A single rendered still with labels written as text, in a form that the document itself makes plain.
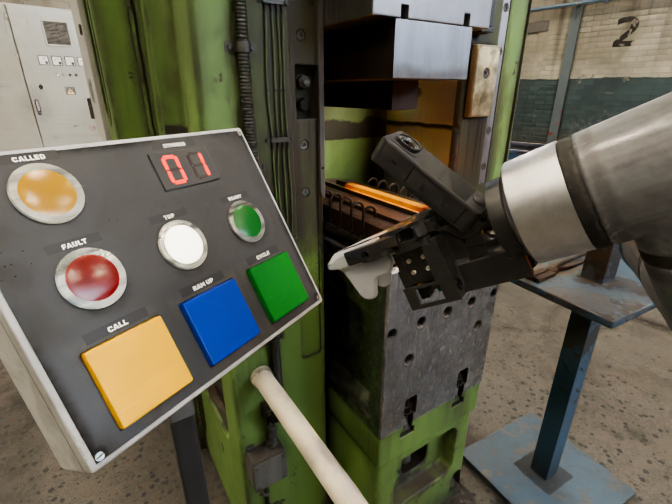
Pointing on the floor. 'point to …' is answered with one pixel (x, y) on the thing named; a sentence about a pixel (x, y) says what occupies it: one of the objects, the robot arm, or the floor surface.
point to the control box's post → (189, 455)
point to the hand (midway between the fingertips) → (335, 257)
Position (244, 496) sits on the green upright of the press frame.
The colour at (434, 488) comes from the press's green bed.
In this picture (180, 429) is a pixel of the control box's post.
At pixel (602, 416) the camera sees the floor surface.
